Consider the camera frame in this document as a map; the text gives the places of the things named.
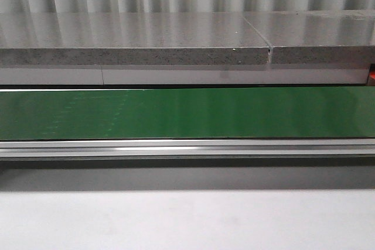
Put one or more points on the grey stone counter slab right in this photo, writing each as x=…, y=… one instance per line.
x=318, y=38

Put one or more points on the aluminium conveyor frame rail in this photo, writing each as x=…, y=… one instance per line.
x=187, y=153

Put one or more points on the grey stone counter slab left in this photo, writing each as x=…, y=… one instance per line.
x=140, y=39

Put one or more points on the white cabinet panel under counter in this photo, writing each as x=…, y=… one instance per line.
x=183, y=75

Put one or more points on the red object at right edge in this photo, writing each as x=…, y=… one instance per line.
x=371, y=78

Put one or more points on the grey stone counter slab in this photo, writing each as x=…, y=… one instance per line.
x=140, y=39
x=318, y=38

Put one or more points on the green conveyor belt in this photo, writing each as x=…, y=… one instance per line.
x=255, y=112

